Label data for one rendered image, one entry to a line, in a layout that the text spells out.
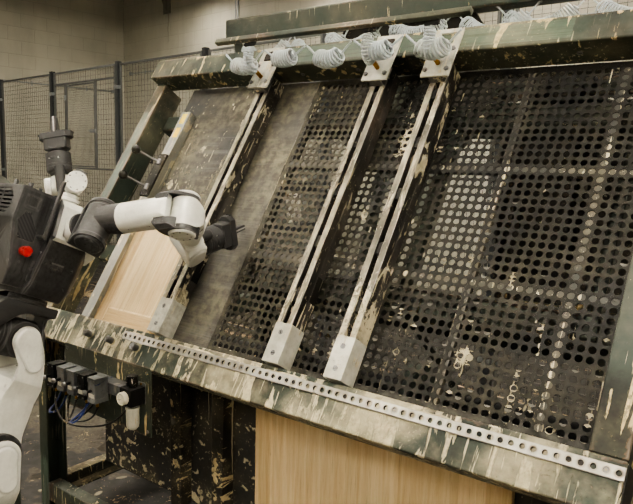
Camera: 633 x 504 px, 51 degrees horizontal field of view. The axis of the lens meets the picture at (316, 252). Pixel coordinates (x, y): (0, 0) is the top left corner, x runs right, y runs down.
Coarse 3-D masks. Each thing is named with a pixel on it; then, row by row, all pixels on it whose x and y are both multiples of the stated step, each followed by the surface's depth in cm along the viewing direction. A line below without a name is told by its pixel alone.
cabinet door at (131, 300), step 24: (144, 240) 260; (168, 240) 252; (120, 264) 260; (144, 264) 253; (168, 264) 246; (120, 288) 254; (144, 288) 247; (96, 312) 254; (120, 312) 247; (144, 312) 240
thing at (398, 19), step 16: (400, 16) 206; (416, 16) 202; (432, 16) 200; (448, 16) 197; (272, 32) 238; (288, 32) 233; (304, 32) 229; (320, 32) 226; (288, 48) 236; (336, 48) 225; (368, 48) 214; (384, 48) 211; (416, 48) 204; (432, 48) 201; (448, 48) 203; (240, 64) 249; (256, 64) 250; (272, 64) 241; (288, 64) 238; (320, 64) 228; (336, 64) 226
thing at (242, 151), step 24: (264, 72) 255; (264, 96) 254; (264, 120) 255; (240, 144) 248; (240, 168) 247; (216, 192) 244; (216, 216) 240; (168, 288) 231; (192, 288) 234; (168, 312) 226; (168, 336) 227
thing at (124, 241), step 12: (192, 120) 283; (180, 132) 278; (168, 144) 278; (180, 144) 279; (168, 156) 274; (168, 168) 275; (156, 180) 271; (156, 192) 271; (120, 240) 264; (120, 252) 260; (108, 264) 261; (108, 276) 257; (96, 288) 257; (96, 300) 254; (84, 312) 254
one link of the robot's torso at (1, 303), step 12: (0, 300) 191; (12, 300) 194; (24, 300) 199; (0, 312) 191; (12, 312) 194; (24, 312) 197; (36, 312) 200; (48, 312) 203; (0, 324) 192; (0, 336) 193
